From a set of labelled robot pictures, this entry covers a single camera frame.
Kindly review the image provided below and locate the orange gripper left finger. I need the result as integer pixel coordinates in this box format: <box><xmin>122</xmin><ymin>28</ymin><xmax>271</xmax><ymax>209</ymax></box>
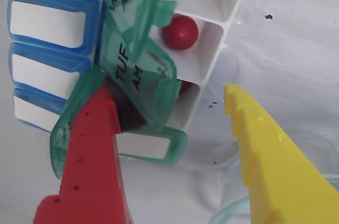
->
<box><xmin>33</xmin><ymin>82</ymin><xmax>148</xmax><ymax>224</ymax></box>

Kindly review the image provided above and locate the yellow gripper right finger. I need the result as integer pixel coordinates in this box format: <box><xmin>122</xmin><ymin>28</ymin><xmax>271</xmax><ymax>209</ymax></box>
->
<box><xmin>224</xmin><ymin>83</ymin><xmax>339</xmax><ymax>224</ymax></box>

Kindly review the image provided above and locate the red pill ball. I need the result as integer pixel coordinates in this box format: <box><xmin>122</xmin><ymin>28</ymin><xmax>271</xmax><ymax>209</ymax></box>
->
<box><xmin>179</xmin><ymin>80</ymin><xmax>197</xmax><ymax>98</ymax></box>
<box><xmin>162</xmin><ymin>14</ymin><xmax>199</xmax><ymax>51</ymax></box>

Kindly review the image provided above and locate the weekly pill organizer box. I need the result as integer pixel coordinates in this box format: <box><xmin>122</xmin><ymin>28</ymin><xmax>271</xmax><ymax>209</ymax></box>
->
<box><xmin>7</xmin><ymin>0</ymin><xmax>252</xmax><ymax>180</ymax></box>

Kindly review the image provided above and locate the clear glass bowl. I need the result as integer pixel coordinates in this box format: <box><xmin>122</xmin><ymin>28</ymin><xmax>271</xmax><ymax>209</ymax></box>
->
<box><xmin>209</xmin><ymin>128</ymin><xmax>339</xmax><ymax>224</ymax></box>

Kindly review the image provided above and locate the white table cloth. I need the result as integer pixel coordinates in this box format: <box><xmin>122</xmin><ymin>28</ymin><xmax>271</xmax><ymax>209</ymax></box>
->
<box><xmin>0</xmin><ymin>0</ymin><xmax>339</xmax><ymax>224</ymax></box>

